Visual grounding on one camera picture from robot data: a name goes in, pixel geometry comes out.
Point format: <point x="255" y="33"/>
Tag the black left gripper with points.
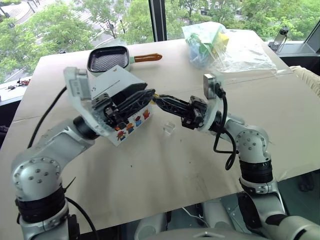
<point x="107" y="110"/>

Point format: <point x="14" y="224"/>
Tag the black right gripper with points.
<point x="196" y="112"/>

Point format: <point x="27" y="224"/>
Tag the white box with cartoon stickers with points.
<point x="117" y="78"/>

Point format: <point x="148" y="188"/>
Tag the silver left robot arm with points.
<point x="47" y="155"/>

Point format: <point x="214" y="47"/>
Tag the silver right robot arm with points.
<point x="252" y="145"/>

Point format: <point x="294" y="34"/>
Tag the small clear plastic block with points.
<point x="168" y="127"/>

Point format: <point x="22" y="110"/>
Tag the clear plastic bag of toys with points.
<point x="225" y="47"/>

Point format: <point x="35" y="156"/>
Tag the red tool on sill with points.
<point x="23" y="82"/>

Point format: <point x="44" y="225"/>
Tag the grey robot torso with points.
<point x="200" y="232"/>

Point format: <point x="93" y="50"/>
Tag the cream fabric chair back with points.
<point x="308" y="78"/>

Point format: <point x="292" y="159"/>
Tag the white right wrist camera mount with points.
<point x="211" y="86"/>

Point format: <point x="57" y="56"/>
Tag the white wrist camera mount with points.
<point x="75" y="85"/>
<point x="211" y="86"/>

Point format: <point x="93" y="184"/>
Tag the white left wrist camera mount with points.
<point x="75" y="85"/>

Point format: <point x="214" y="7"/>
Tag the black window frame post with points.
<point x="157" y="20"/>

